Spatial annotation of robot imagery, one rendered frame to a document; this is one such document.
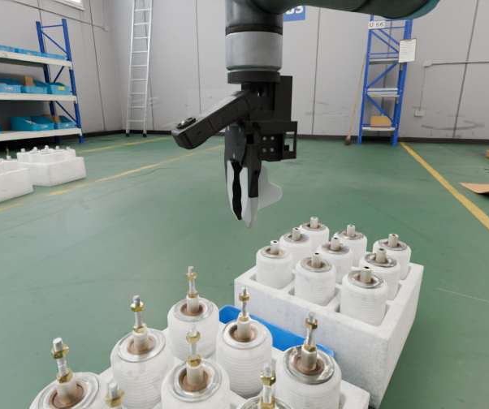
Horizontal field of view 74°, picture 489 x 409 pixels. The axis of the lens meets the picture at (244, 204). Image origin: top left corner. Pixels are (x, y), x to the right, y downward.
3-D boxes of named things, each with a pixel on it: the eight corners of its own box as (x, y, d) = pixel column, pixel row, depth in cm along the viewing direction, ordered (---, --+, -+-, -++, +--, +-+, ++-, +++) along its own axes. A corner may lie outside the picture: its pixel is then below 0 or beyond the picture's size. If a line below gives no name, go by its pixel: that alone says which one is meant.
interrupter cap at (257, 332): (240, 358, 50) (240, 355, 50) (213, 333, 56) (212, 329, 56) (275, 337, 55) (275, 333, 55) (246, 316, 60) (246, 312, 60)
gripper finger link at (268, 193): (287, 226, 47) (285, 162, 46) (250, 233, 45) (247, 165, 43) (277, 222, 50) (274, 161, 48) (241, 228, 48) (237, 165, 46)
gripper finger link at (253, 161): (263, 198, 43) (260, 130, 42) (253, 199, 43) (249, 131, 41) (248, 194, 48) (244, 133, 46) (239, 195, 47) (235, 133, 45)
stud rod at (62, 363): (72, 387, 43) (62, 339, 41) (64, 392, 42) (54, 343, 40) (69, 383, 44) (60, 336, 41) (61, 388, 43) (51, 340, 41)
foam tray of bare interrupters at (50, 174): (86, 177, 298) (83, 157, 293) (51, 187, 262) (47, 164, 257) (52, 174, 308) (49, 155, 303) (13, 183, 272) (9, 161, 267)
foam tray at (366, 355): (414, 319, 99) (424, 265, 94) (378, 411, 69) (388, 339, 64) (299, 279, 122) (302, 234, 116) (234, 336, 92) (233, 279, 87)
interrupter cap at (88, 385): (111, 389, 45) (110, 385, 45) (58, 435, 39) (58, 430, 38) (76, 368, 48) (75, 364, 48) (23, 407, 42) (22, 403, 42)
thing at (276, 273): (296, 309, 92) (299, 251, 87) (279, 327, 85) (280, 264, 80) (267, 298, 98) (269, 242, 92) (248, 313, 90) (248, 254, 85)
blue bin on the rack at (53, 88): (28, 95, 524) (26, 80, 518) (49, 95, 558) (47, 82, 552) (52, 94, 508) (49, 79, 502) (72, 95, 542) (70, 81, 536)
